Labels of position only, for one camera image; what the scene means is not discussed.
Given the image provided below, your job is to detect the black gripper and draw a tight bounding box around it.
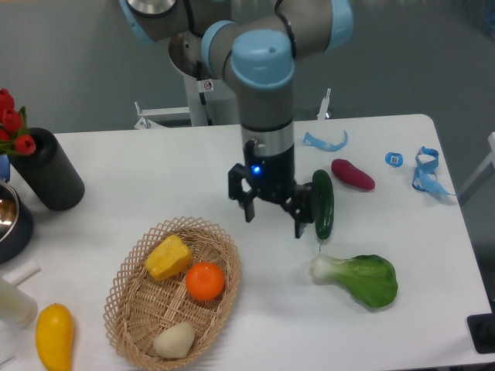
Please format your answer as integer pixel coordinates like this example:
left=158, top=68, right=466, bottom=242
left=227, top=139, right=320, bottom=238

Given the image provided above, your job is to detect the yellow bell pepper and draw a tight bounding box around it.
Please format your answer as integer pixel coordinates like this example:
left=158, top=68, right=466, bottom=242
left=145, top=235, right=193, bottom=281

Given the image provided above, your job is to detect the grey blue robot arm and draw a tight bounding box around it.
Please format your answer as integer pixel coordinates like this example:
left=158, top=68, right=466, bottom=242
left=121, top=1, right=353, bottom=237

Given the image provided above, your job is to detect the woven wicker basket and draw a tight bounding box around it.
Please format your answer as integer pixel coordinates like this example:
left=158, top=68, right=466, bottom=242
left=103, top=216, right=241, bottom=370

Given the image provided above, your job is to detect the green cucumber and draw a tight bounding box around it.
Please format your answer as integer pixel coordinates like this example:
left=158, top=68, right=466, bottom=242
left=312, top=169, right=335, bottom=250

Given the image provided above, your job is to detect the curved blue paper strip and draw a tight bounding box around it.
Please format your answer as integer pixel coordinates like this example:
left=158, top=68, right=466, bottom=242
left=302, top=130, right=348, bottom=152

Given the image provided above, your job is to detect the purple sweet potato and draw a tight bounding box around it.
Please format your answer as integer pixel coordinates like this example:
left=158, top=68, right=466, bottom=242
left=331, top=158, right=375, bottom=191

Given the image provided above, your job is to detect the orange fruit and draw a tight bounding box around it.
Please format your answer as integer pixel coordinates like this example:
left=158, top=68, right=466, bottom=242
left=186, top=262, right=225, bottom=301

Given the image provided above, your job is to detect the green bok choy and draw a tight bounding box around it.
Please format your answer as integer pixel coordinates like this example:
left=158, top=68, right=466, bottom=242
left=309, top=254, right=398, bottom=308

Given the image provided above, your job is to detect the small blue tag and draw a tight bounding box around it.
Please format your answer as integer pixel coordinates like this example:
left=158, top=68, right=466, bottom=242
left=384, top=151, right=404, bottom=168

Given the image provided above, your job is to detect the black cylindrical vase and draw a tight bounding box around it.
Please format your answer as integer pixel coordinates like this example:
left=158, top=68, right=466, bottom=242
left=9, top=128, right=85, bottom=211

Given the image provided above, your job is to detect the black device at edge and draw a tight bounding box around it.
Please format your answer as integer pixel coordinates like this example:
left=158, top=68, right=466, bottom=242
left=467, top=313, right=494, bottom=354

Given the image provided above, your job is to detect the yellow mango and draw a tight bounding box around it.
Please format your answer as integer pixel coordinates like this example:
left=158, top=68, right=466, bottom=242
left=35, top=303, right=74, bottom=371

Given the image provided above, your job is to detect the dark metal pot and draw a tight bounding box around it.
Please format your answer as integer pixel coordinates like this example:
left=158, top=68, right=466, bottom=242
left=1, top=181, right=33, bottom=264

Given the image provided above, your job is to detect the red tulip bouquet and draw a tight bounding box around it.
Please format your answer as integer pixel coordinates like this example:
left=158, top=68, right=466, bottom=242
left=1, top=88, right=36, bottom=156

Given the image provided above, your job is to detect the white plastic bottle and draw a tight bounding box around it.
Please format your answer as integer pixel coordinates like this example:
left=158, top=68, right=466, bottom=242
left=1, top=278, right=38, bottom=328

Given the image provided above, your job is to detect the blue ribbon strap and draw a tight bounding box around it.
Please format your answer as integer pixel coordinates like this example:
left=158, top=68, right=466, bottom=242
left=411, top=146, right=457, bottom=200

